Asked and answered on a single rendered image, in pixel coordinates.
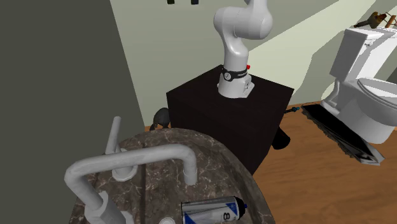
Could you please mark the silver and blue spray can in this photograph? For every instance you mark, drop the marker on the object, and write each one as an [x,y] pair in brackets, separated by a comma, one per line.
[207,212]

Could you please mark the black tool with blue tip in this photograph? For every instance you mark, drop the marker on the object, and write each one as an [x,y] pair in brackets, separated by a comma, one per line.
[291,110]

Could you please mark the black rounded object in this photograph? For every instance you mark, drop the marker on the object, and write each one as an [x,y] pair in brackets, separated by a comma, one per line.
[162,118]

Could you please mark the brown object on toilet tank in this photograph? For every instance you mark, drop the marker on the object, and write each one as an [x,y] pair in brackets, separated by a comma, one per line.
[377,19]

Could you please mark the white toilet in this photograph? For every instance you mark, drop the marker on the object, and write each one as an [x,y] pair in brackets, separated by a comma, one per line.
[356,102]

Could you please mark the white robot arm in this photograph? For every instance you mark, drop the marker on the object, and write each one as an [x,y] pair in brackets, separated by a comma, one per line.
[235,46]

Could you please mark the grey curved faucet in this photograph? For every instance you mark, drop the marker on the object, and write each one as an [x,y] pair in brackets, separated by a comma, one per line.
[139,156]

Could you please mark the brown marble sink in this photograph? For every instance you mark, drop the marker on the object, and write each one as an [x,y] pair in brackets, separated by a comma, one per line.
[214,167]

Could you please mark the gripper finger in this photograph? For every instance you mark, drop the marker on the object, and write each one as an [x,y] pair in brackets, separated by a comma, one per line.
[170,1]
[194,1]

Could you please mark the dark robot stand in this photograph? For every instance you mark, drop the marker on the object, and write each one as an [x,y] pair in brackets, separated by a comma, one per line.
[217,121]

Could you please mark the black cylinder object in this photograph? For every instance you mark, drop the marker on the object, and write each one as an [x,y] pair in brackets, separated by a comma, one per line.
[281,139]

